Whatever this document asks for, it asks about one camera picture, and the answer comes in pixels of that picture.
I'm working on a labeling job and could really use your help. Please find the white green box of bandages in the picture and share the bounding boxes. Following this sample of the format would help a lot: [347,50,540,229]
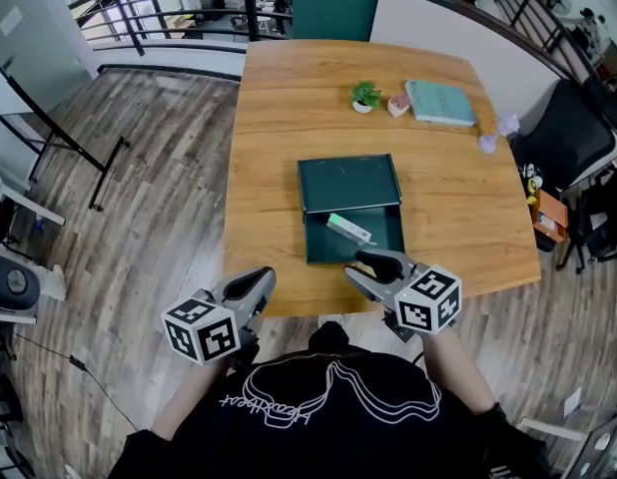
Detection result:
[325,212,379,247]

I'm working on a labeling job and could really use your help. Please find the person's black printed t-shirt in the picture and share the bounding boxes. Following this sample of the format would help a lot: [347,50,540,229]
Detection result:
[107,339,555,479]

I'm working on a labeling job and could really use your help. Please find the white paper sheet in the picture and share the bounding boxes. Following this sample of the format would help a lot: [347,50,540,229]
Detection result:
[562,385,585,419]

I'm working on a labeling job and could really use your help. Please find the small pink pot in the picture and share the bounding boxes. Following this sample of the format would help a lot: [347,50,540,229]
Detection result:
[386,92,412,119]

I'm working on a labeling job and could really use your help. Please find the white partition panel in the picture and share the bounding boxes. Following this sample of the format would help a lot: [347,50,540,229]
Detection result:
[368,0,564,137]

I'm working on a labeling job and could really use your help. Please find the dark green box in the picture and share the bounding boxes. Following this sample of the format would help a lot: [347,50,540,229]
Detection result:
[296,153,406,266]

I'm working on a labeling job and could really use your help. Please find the orange wooden crate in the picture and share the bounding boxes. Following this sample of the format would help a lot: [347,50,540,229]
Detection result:
[531,189,570,244]

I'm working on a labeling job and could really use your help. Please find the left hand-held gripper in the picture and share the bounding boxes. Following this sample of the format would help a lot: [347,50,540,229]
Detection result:
[161,265,278,367]

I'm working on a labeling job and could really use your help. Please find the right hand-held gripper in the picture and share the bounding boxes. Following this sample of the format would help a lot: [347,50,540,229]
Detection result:
[343,247,463,342]

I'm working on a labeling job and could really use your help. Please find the person's left forearm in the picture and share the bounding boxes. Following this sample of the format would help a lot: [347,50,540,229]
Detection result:
[150,355,231,441]

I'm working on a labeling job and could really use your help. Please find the small potted green plant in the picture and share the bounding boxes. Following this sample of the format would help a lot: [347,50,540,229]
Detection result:
[349,80,383,116]

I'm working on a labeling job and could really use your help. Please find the black metal railing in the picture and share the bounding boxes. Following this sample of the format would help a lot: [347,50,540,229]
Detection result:
[67,0,295,58]

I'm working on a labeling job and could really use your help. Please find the teal book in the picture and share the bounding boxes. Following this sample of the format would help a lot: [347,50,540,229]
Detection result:
[403,78,478,129]

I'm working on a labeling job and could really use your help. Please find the black floor cable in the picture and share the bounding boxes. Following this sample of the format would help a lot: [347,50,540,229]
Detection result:
[11,330,141,431]

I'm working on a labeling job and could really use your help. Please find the white grey machine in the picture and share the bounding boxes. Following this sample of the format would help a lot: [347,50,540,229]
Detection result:
[0,250,68,326]

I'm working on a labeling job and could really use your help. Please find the black metal stand frame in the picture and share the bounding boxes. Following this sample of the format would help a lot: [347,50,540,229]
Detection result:
[0,51,132,214]

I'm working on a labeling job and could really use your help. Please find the black office chair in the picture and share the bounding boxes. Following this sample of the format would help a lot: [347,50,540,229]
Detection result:
[511,76,617,195]

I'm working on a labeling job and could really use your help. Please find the green partition panel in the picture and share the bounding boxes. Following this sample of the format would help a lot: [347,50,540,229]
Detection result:
[290,0,385,42]

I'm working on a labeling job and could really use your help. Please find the person's right forearm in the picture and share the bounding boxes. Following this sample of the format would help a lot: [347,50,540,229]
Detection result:
[421,326,500,414]

